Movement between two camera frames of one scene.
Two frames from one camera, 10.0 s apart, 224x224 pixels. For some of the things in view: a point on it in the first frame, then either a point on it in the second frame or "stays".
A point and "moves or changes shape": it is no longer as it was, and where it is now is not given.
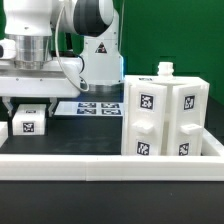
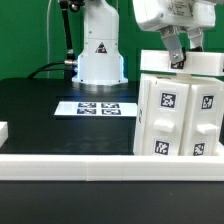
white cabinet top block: [28, 119] -> [198, 63]
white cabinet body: [164, 115] moves or changes shape
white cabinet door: [185, 120] -> [202, 121]
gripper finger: [7, 102] -> [173, 41]
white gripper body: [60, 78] -> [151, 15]
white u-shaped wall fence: [209, 166] stays
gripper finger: [53, 101] -> [195, 35]
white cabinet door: [147, 113] -> [165, 117]
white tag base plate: [91, 108] stays
